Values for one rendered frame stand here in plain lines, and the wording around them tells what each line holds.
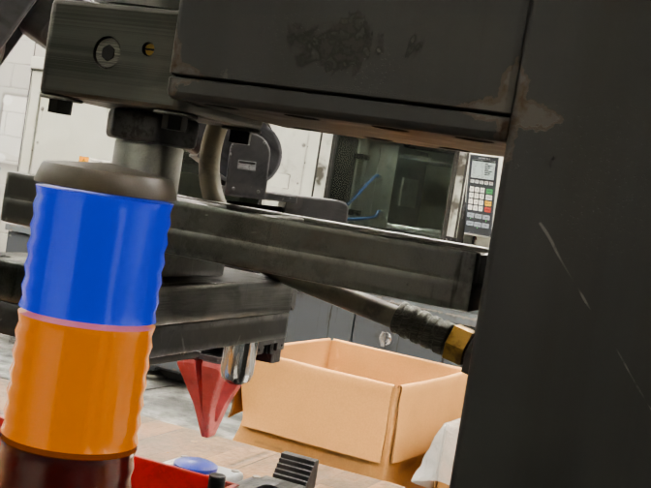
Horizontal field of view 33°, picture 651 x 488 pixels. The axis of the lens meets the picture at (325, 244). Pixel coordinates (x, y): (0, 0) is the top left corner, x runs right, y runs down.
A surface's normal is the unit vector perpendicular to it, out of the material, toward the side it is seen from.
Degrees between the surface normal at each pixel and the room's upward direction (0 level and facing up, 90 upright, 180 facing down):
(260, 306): 90
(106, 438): 104
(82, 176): 72
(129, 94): 90
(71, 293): 76
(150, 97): 90
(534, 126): 90
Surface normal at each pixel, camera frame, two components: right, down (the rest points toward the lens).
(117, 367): 0.65, -0.11
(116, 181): 0.32, -0.22
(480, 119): -0.39, -0.01
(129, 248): 0.58, 0.37
